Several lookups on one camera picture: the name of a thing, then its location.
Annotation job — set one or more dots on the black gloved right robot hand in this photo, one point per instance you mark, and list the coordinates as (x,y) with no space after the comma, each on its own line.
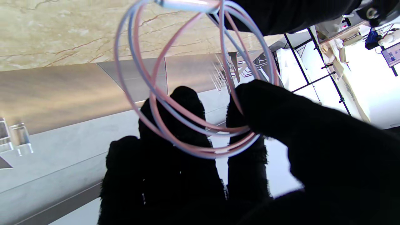
(312,150)

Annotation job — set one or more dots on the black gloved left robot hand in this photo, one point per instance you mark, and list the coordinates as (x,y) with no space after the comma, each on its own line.
(297,14)

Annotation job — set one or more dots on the dark grey office chair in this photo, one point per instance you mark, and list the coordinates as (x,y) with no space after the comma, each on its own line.
(265,62)

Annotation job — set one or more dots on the black background tripod stand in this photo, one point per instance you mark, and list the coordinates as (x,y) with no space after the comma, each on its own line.
(315,79)

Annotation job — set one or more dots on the dark upright desk panel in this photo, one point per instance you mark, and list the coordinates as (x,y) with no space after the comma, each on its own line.
(233,64)

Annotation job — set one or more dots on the blue background object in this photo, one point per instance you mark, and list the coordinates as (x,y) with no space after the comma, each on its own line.
(373,39)

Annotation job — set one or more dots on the background computer monitor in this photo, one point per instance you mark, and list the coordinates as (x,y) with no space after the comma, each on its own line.
(391,55)

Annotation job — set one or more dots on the brown wooden conference table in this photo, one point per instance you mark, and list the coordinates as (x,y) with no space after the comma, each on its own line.
(62,93)

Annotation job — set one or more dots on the clear acrylic name stand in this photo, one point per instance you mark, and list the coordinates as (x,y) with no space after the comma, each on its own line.
(4,134)
(21,137)

